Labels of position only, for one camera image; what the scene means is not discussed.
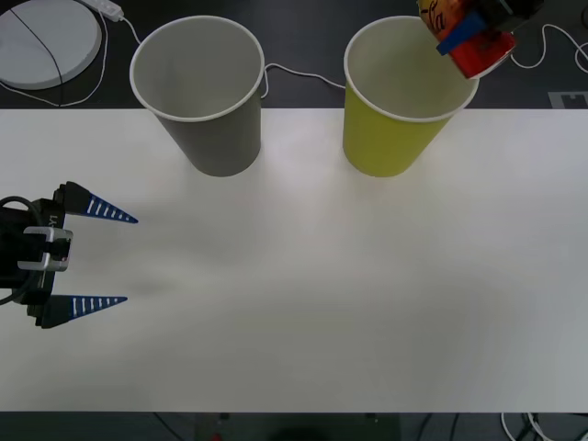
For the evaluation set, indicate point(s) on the round white disc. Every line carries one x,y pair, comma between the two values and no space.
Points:
41,50

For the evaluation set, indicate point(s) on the red and orange drink can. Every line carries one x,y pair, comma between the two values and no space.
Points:
482,53

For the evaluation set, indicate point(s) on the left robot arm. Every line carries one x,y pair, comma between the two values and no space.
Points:
46,237

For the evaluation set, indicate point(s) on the grey plastic waste bin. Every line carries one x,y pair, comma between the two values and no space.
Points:
209,133

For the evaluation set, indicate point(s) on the grey floor marker plate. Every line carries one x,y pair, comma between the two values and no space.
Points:
569,99

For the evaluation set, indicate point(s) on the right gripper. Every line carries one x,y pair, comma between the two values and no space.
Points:
519,11

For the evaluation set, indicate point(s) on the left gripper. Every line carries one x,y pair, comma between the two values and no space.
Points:
43,212

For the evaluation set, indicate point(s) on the yellow-green plastic waste bin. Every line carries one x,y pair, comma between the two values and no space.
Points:
390,142

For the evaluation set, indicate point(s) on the white power strip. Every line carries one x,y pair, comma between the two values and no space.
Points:
105,7

